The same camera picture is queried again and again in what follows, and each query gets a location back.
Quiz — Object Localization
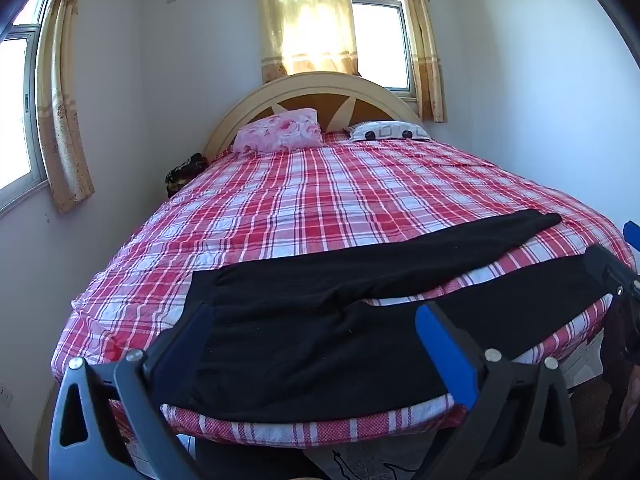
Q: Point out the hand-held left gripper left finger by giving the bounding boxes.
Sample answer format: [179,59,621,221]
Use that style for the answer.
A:
[47,301,217,480]

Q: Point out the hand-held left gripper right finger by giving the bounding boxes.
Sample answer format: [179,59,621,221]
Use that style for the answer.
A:
[416,301,581,480]

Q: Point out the black pants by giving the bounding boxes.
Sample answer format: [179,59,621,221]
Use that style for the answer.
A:
[147,210,621,423]

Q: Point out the dark patterned cloth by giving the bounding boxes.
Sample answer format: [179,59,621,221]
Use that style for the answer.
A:
[165,152,210,198]

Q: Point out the bed with red plaid sheet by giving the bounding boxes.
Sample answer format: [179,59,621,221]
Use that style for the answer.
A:
[50,135,640,448]

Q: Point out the pink floral pillow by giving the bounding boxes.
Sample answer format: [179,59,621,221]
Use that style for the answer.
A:
[232,107,325,155]

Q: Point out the white patterned pillow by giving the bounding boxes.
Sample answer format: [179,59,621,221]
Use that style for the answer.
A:
[346,120,432,142]

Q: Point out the beige side window curtain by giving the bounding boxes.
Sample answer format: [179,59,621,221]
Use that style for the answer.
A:
[36,0,96,214]

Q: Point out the beige wooden headboard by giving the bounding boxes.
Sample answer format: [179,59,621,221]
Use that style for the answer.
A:
[204,71,426,161]

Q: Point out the beige narrow curtain panel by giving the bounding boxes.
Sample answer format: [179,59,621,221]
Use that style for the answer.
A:
[390,0,449,124]

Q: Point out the side window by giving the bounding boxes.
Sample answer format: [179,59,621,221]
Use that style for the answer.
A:
[0,0,53,213]

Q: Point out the window behind headboard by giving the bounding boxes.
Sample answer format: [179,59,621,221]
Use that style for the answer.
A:
[344,0,419,102]

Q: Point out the beige sunlit curtain panel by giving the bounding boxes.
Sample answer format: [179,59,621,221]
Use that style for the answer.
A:
[253,0,360,84]

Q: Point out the beige wooden bed frame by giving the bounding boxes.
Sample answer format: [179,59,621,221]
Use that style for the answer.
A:
[30,380,68,467]

